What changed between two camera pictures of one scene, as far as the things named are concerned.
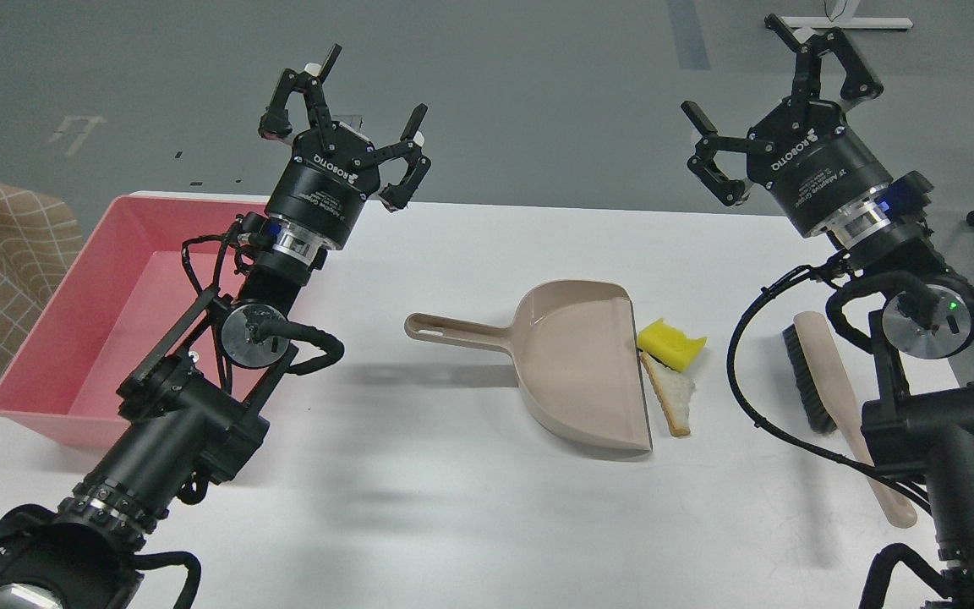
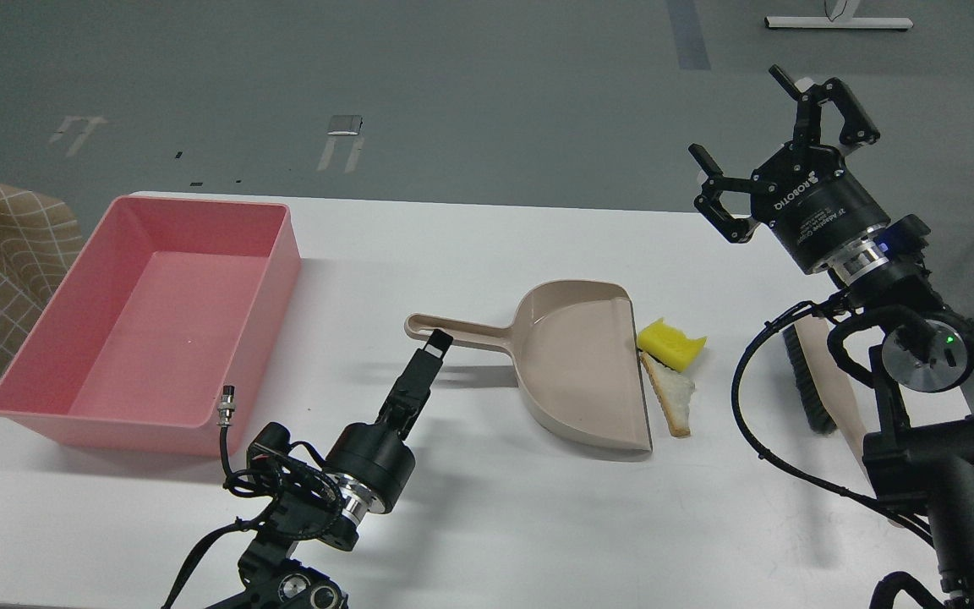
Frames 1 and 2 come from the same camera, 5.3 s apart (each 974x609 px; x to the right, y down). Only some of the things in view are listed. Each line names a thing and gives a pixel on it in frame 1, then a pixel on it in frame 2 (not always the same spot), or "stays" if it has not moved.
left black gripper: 322,192 → 371,458
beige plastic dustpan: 576,342 stays
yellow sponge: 668,345 stays
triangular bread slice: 674,392 stays
